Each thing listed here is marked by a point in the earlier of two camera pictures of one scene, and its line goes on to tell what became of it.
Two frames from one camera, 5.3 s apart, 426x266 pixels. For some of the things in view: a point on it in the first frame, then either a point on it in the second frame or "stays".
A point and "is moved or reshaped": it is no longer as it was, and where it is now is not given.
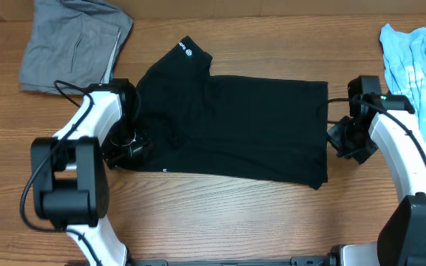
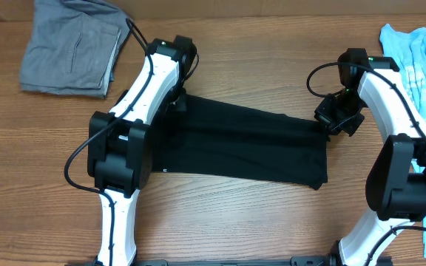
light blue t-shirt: (416, 62) stays
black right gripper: (335, 138) -> (324, 116)
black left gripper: (111, 153) -> (179, 103)
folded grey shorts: (72, 45) stays
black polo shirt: (248, 128) is moved or reshaped
